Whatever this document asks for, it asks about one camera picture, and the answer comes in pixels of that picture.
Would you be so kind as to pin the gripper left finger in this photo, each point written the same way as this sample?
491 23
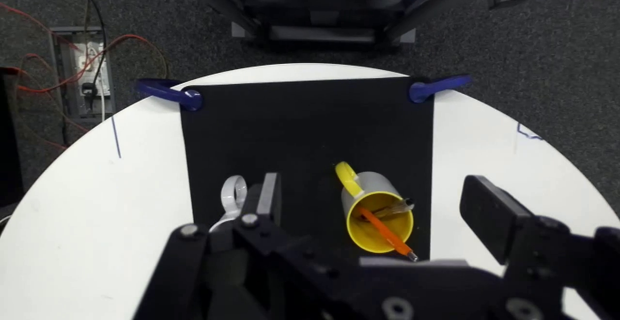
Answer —
184 271

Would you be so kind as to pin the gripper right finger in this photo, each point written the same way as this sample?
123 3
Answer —
494 218

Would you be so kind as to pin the white mug with yellow inside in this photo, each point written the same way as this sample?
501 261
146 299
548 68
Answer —
373 184

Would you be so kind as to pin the orange pen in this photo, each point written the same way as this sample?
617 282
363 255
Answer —
387 235

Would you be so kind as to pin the blue clamp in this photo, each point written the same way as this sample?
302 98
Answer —
431 87
167 92

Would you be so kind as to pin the black mat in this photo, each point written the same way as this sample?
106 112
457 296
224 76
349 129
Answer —
300 131

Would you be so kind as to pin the grey floor socket box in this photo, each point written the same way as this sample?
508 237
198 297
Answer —
72 83

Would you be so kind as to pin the white desk with dark frame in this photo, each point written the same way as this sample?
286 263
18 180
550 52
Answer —
329 10

